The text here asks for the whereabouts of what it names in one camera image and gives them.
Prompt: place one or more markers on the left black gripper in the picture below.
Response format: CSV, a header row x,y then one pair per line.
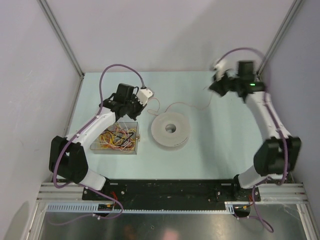
x,y
140,107

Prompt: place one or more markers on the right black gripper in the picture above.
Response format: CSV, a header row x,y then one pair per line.
x,y
216,86

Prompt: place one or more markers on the grey perforated cable spool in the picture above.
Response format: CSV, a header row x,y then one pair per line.
x,y
170,131

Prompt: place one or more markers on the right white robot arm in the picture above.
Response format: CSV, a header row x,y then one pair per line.
x,y
278,154

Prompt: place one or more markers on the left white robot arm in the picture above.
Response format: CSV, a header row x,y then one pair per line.
x,y
68,154

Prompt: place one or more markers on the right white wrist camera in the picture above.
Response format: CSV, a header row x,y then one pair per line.
x,y
219,67

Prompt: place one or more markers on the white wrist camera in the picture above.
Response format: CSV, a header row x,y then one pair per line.
x,y
144,95
219,67

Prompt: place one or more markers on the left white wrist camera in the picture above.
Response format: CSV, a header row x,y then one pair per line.
x,y
144,95

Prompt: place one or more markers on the clear plastic cable box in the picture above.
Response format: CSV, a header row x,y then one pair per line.
x,y
121,138

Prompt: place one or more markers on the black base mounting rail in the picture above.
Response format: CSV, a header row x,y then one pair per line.
x,y
180,194

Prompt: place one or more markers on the right aluminium frame post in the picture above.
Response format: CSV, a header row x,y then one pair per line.
x,y
280,34

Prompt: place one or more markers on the aluminium frame post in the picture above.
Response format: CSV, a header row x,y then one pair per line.
x,y
280,34
52,20

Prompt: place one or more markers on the white slotted cable duct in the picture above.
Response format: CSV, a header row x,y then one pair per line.
x,y
105,208

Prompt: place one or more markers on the left aluminium frame post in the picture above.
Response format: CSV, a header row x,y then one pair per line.
x,y
52,20

